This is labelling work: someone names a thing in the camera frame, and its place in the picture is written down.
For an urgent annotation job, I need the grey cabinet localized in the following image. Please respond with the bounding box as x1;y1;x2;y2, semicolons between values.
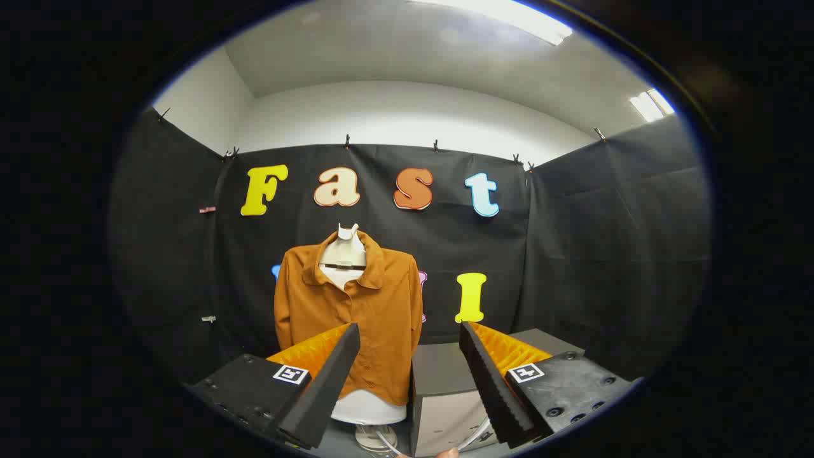
410;328;586;457

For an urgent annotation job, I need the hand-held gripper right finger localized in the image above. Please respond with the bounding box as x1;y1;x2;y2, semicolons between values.
459;321;637;449

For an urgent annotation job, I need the orange button shirt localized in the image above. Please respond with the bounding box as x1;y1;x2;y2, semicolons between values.
273;230;424;408

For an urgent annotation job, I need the small ceiling light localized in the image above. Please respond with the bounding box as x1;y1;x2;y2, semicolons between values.
630;88;676;123

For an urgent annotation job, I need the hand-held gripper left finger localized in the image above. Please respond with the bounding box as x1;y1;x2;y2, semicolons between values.
184;323;361;450

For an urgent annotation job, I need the white round stand base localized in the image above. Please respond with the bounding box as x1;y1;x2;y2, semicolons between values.
355;425;398;454

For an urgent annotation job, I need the black backdrop cloth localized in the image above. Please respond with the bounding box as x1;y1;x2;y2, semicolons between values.
108;107;712;395

